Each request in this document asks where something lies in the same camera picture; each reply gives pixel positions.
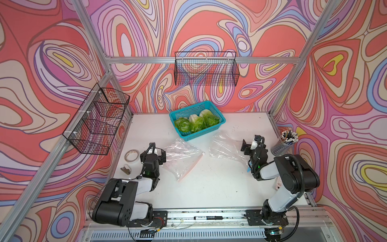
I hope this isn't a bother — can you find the zip bag with pink slider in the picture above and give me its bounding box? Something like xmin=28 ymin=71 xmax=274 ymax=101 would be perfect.
xmin=162 ymin=138 xmax=205 ymax=182

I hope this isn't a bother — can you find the zip bag with blue slider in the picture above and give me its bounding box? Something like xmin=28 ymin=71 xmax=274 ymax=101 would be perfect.
xmin=209 ymin=131 xmax=251 ymax=172

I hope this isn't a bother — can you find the chinese cabbage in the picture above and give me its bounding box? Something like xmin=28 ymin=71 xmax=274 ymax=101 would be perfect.
xmin=188 ymin=114 xmax=207 ymax=133
xmin=199 ymin=110 xmax=220 ymax=127

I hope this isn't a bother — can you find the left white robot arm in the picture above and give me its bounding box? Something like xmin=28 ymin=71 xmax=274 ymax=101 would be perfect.
xmin=89 ymin=143 xmax=167 ymax=229

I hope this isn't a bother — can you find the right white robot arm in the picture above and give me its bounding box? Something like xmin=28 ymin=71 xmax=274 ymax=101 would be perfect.
xmin=241 ymin=135 xmax=320 ymax=225

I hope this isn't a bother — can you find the white tape roll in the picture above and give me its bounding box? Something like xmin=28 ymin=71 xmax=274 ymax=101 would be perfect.
xmin=124 ymin=149 xmax=140 ymax=163

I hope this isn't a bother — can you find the small brown clip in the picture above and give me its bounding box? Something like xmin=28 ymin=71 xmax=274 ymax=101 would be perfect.
xmin=120 ymin=164 xmax=132 ymax=175

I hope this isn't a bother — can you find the clear cup of pencils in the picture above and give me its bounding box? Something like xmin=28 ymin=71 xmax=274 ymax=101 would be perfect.
xmin=271 ymin=130 xmax=299 ymax=156

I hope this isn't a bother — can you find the pink card sheet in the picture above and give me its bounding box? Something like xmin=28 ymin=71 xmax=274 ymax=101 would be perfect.
xmin=275 ymin=176 xmax=283 ymax=190

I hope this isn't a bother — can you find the teal plastic basket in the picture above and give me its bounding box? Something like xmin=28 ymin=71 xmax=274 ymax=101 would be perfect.
xmin=169 ymin=101 xmax=226 ymax=141

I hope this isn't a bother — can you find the left black wire basket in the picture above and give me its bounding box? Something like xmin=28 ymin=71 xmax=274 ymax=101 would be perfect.
xmin=62 ymin=84 xmax=130 ymax=155

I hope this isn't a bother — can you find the black wire basket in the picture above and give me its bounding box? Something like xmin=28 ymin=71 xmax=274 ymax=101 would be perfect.
xmin=174 ymin=50 xmax=240 ymax=87
xmin=62 ymin=84 xmax=130 ymax=155

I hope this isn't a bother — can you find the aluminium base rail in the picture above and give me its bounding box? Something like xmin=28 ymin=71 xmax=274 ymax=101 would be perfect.
xmin=76 ymin=207 xmax=340 ymax=242

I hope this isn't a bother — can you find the back black wire basket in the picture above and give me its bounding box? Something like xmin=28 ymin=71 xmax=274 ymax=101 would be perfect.
xmin=174 ymin=50 xmax=240 ymax=87

